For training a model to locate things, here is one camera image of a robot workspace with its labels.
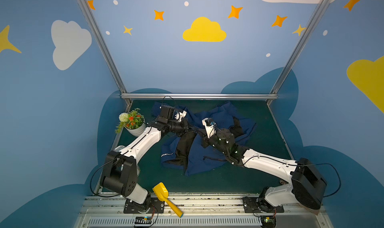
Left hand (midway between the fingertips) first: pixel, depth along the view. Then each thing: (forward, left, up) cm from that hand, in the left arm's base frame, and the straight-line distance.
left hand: (196, 127), depth 80 cm
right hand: (-2, -2, +1) cm, 3 cm away
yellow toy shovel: (-29, +18, -21) cm, 40 cm away
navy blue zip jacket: (-8, +5, -14) cm, 17 cm away
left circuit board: (-41, +26, -25) cm, 54 cm away
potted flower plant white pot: (+6, +37, -4) cm, 37 cm away
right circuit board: (-40, -37, -24) cm, 60 cm away
